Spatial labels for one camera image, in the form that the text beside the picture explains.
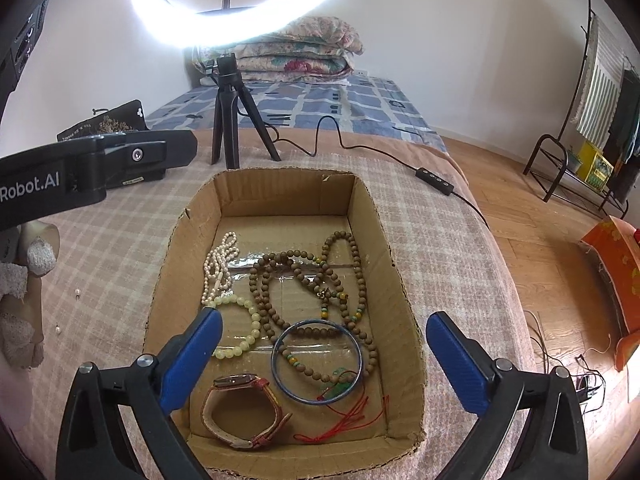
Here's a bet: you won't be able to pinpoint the red strap wristwatch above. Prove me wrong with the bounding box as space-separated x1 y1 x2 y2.
201 373 292 451

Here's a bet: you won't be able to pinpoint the cream bead bracelet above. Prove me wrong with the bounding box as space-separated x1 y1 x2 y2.
207 292 263 360

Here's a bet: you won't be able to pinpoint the white pearl necklace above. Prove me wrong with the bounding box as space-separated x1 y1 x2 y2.
200 231 241 307

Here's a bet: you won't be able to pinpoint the blue bangle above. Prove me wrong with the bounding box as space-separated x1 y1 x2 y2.
269 318 367 406

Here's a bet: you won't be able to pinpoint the brown wooden bead necklace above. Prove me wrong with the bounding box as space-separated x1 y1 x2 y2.
247 230 380 391

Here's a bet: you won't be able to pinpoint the green jade red cord pendant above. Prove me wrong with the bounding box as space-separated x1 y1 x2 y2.
288 367 390 445

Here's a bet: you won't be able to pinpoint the gloved left hand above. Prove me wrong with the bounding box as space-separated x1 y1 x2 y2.
1 221 60 368

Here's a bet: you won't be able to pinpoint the black snack bag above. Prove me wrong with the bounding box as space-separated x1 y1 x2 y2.
55 98 166 190

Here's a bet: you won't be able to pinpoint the pink plaid blanket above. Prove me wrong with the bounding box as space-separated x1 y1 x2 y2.
16 129 534 478

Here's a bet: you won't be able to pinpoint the brown cardboard box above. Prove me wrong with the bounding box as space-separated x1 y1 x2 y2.
144 168 426 479

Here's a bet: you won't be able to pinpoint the black tripod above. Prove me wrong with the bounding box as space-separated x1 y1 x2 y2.
210 53 281 169

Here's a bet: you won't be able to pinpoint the black clothes rack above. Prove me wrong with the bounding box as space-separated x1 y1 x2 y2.
523 8 639 218

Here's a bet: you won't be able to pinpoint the yellow green box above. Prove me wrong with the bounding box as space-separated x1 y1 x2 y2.
576 141 614 191

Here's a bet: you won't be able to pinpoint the dark hanging clothes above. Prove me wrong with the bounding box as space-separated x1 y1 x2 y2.
603 70 639 203

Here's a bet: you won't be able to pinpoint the folded floral quilt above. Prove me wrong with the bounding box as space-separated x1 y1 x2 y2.
192 16 364 82

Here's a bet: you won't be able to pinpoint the blue patterned bed sheet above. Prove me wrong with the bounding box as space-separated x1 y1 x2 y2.
145 75 446 152

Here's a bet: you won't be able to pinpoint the striped hanging towel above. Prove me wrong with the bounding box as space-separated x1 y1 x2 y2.
570 14 625 148

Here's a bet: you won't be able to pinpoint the floor cables and charger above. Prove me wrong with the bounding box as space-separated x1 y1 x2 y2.
524 309 614 413

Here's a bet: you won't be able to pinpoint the black power cable with remote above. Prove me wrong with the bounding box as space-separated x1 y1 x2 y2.
240 114 494 231

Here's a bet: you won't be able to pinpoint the white ring light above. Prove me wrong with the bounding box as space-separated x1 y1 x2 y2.
127 0 357 51

